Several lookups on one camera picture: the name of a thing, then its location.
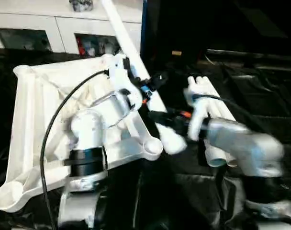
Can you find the white glass-door cabinet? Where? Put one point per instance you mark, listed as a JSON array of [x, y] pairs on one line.
[[64, 26]]

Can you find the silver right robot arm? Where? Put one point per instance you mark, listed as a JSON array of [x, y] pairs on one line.
[[250, 148]]

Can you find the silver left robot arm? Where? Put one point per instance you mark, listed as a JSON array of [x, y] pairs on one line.
[[88, 134]]

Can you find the black glossy mat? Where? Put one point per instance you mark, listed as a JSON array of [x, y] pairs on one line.
[[267, 100]]

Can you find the large dark screen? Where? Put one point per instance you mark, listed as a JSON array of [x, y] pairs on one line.
[[219, 24]]

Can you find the white plastic table leg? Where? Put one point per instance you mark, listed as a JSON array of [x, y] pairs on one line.
[[216, 159], [215, 105], [126, 43], [219, 100]]

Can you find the small tan label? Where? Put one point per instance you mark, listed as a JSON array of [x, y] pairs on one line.
[[176, 53]]

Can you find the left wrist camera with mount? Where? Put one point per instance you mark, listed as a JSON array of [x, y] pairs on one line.
[[122, 81]]

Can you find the dark bag of parts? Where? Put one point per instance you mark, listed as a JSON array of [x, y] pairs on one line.
[[81, 5]]

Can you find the white plastic table top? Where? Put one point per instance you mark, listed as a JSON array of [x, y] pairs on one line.
[[40, 107]]

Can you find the long black bar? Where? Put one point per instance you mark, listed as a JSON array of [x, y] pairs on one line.
[[250, 57]]

